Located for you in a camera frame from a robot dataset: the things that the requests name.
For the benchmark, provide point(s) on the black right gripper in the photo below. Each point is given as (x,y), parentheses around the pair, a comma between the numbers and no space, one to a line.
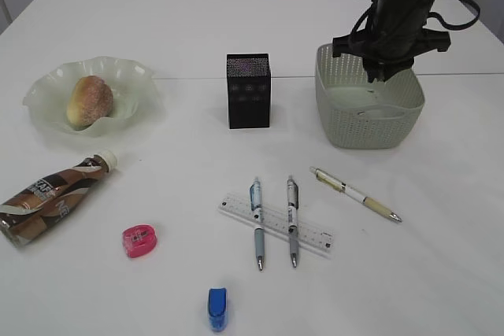
(389,35)

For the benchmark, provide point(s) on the golden bread roll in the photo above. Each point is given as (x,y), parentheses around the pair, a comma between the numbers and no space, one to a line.
(91,100)

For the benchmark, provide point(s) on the brown coffee bottle white cap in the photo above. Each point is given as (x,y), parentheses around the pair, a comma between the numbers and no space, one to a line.
(42,205)

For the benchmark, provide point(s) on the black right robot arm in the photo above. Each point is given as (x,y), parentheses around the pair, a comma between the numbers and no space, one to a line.
(436,22)

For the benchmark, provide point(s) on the pale green plastic basket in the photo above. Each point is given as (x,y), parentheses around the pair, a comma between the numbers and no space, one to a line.
(357,114)

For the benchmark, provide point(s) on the white beige click pen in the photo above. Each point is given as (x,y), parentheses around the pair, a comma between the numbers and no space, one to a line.
(358,196)

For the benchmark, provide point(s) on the black mesh pen holder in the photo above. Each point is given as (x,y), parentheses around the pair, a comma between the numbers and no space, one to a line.
(249,90)

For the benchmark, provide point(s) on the grey white click pen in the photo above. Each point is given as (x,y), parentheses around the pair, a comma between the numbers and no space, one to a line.
(292,219)

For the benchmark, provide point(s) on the blue grey click pen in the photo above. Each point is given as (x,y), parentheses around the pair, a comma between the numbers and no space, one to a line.
(259,233)

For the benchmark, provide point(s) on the pale green wavy glass plate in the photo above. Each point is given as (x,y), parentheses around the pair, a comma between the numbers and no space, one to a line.
(135,97)

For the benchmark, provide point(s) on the pink pencil sharpener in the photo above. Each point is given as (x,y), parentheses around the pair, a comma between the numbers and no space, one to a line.
(139,240)

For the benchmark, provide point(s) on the clear plastic ruler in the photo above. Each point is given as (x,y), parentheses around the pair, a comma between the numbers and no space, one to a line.
(314,237)

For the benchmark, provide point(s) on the blue correction tape dispenser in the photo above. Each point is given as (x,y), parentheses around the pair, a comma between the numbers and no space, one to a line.
(217,309)

